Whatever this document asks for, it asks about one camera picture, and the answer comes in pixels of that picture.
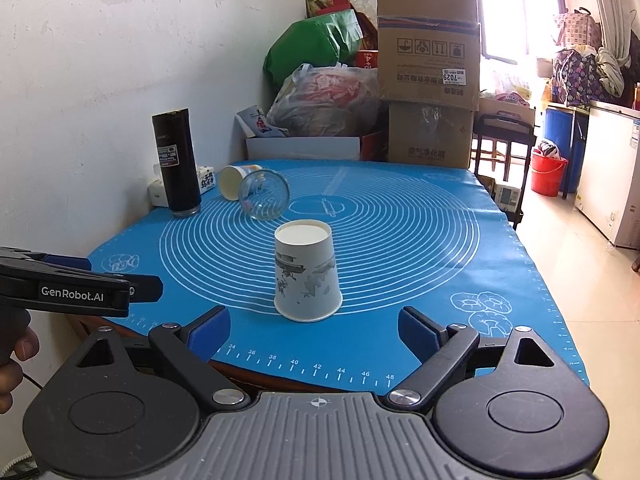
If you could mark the white curtain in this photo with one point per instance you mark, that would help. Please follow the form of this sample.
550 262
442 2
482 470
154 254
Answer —
617 5

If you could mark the white chest freezer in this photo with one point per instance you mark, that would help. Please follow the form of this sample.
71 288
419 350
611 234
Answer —
612 175

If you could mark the yellow paper cup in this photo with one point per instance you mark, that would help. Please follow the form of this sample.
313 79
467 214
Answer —
232 180

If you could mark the bundle of clothes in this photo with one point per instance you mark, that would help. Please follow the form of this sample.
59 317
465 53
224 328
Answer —
611 72

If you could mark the red box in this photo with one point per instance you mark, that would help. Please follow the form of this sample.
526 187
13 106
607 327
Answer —
374 146

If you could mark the black stool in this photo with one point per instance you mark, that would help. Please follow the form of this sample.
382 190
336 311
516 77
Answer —
502 130

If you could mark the large cardboard box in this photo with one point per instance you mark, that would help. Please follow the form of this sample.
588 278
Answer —
427 35

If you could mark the blue silicone baking mat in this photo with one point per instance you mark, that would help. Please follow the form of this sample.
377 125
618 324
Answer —
410 260

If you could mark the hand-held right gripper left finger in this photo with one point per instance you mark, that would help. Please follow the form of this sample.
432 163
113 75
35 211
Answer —
212 332

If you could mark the small cardboard box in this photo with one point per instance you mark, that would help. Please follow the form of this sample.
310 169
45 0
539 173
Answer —
430 135

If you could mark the blue barrel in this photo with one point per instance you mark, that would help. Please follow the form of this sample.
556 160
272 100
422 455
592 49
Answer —
562 135

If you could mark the white printed paper bag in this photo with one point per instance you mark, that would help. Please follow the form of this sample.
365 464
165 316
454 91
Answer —
257 122

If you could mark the person's left hand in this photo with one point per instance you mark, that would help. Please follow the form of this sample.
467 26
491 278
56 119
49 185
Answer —
12 380

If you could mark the small white printed carton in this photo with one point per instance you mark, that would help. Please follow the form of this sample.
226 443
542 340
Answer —
206 179

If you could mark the green bag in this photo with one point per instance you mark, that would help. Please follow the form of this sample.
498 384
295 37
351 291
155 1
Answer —
310 40

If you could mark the clear glass cup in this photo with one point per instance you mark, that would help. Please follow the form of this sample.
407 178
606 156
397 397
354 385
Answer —
264 195

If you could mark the window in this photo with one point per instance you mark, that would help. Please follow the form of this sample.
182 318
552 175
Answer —
505 10

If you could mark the grey printed paper cup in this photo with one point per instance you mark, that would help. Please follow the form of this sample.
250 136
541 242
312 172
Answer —
306 275

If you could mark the flat white box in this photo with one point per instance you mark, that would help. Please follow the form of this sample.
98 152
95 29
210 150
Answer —
300 148

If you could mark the red and white plastic bag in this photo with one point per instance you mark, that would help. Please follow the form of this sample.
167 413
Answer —
330 100

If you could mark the red bucket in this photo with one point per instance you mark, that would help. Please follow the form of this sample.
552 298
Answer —
547 172

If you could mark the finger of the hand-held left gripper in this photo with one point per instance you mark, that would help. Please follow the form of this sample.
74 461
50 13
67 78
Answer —
147 289
67 263

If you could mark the white device box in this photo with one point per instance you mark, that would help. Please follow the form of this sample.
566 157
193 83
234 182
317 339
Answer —
506 196

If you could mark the white plastic box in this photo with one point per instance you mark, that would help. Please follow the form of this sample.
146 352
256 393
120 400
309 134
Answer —
157 194

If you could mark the purple patterned bag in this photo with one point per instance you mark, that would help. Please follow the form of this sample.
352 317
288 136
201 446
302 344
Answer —
580 77

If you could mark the white patterned bag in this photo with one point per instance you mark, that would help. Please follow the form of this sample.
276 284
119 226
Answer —
580 27

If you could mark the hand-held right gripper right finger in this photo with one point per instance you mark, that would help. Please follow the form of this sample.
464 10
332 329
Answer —
414 332

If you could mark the black thermos bottle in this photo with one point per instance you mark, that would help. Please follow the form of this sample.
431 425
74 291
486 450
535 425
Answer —
176 165

